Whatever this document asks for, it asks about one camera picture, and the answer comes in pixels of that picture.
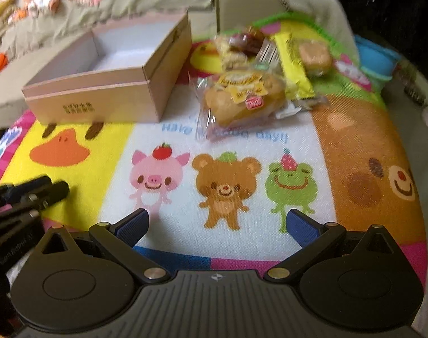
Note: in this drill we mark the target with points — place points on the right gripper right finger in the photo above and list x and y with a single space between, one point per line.
317 241

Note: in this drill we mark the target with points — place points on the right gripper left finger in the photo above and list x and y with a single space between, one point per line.
117 241

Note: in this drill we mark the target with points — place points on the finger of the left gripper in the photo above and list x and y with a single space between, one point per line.
38 199
16 192

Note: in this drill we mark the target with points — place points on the pink cardboard box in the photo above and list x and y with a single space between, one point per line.
119 72

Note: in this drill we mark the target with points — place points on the yellow snack bar packet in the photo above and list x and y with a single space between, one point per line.
292 66

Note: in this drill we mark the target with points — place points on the round bun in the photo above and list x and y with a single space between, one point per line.
238 100

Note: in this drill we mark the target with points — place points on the square biscuit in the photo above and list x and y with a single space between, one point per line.
315 56

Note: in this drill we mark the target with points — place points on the crumbly cake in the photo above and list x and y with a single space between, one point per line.
230 59

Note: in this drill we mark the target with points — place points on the brown pastries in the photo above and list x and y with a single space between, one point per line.
248 42

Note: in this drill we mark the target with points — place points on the colourful cartoon play mat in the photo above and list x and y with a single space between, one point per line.
222 204

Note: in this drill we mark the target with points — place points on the blue plastic basin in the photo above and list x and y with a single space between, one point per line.
376 61

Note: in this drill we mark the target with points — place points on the beige throw blanket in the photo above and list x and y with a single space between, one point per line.
42 28

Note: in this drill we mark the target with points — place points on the beige sofa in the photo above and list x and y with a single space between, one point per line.
220 16

